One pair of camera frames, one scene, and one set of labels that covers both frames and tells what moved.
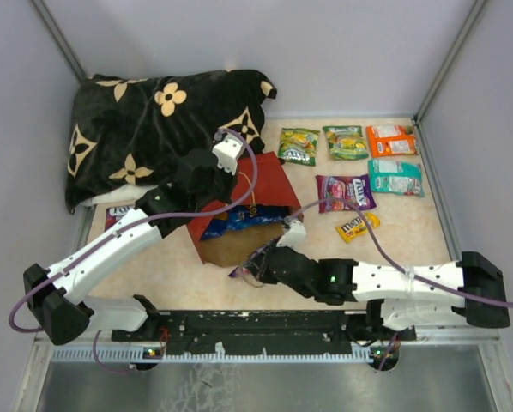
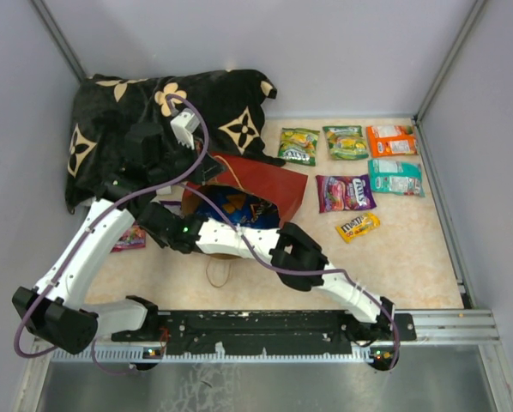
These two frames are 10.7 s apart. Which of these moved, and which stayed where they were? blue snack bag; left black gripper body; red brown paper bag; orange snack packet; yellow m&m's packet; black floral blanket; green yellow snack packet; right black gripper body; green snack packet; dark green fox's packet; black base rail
Moved: blue snack bag; red brown paper bag; right black gripper body; left black gripper body
Stayed: green yellow snack packet; black floral blanket; dark green fox's packet; orange snack packet; green snack packet; yellow m&m's packet; black base rail
